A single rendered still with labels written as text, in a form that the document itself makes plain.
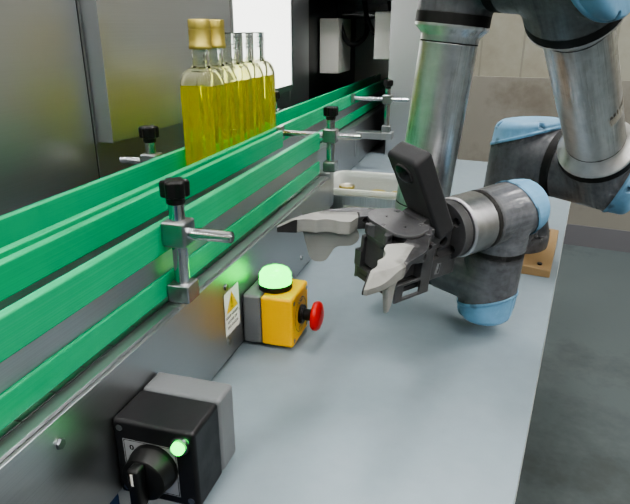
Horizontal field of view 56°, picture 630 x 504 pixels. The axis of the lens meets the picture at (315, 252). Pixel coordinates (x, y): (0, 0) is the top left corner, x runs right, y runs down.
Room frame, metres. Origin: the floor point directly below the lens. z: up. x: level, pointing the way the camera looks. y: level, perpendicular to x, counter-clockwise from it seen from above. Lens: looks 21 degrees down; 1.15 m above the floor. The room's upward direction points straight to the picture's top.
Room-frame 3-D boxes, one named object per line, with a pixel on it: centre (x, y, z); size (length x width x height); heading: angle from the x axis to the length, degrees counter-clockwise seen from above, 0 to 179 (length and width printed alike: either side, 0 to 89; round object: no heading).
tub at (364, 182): (1.23, -0.13, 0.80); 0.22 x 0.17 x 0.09; 74
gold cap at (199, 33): (0.96, 0.18, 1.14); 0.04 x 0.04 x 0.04
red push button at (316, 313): (0.71, 0.01, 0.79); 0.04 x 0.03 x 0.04; 164
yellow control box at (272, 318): (0.72, 0.05, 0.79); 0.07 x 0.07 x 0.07; 74
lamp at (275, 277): (0.72, 0.05, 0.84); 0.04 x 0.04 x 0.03
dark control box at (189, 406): (0.45, 0.13, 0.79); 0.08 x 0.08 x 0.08; 74
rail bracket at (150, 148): (0.91, 0.27, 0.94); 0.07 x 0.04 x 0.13; 74
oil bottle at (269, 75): (1.19, 0.11, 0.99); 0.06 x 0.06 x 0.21; 74
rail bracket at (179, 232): (0.56, 0.12, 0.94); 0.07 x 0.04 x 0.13; 74
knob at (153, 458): (0.39, 0.14, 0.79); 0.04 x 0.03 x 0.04; 74
